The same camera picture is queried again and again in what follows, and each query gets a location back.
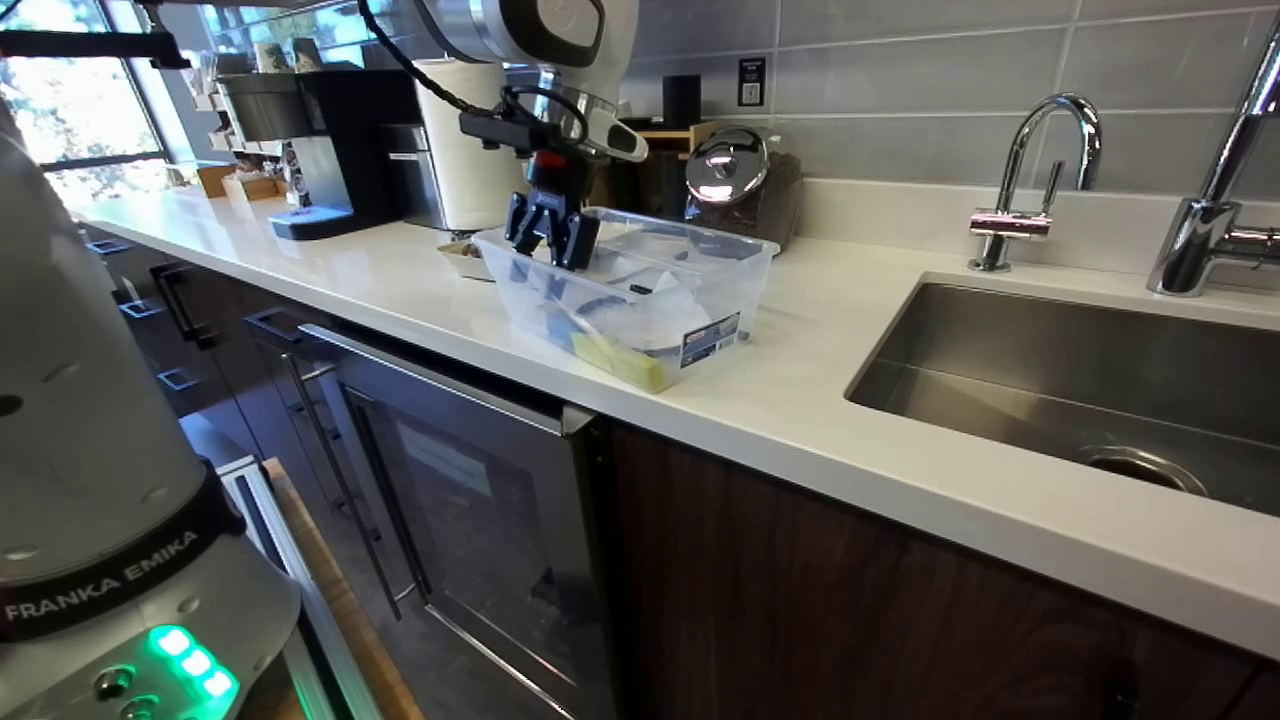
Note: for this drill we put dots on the clear plastic container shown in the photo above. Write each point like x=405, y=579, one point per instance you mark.
x=695, y=272

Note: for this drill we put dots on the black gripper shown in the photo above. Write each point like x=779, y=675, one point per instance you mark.
x=557, y=172

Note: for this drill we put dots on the black steel coffee machine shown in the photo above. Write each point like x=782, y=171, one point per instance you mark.
x=333, y=135

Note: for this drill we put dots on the small chrome faucet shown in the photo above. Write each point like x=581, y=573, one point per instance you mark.
x=1010, y=220

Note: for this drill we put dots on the small wooden box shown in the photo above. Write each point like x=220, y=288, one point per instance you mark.
x=243, y=180

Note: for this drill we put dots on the stainless steel sink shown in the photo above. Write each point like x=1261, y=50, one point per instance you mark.
x=1067, y=385

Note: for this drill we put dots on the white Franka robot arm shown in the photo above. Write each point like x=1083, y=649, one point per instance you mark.
x=93, y=466

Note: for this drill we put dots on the small black appliance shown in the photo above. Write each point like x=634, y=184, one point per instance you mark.
x=680, y=102

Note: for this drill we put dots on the wooden rack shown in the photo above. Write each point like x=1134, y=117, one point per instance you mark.
x=652, y=136

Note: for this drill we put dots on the wooden pole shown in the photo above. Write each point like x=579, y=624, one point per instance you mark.
x=333, y=587

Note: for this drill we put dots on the stainless steel kettle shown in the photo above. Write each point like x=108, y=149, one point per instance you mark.
x=725, y=167

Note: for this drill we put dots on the black undercounter appliance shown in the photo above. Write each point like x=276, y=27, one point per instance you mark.
x=465, y=534

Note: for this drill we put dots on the black wall outlet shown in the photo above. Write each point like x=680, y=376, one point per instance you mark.
x=755, y=80

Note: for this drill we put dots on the white paper towel roll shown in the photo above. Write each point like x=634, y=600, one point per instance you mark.
x=465, y=172

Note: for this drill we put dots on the large chrome faucet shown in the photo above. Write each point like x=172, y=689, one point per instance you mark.
x=1203, y=241

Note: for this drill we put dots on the window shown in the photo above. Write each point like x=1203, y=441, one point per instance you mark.
x=81, y=121

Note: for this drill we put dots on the white paper sheet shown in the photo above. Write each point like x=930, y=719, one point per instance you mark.
x=652, y=320

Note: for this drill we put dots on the dark wood cabinet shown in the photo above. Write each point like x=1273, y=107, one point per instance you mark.
x=867, y=615

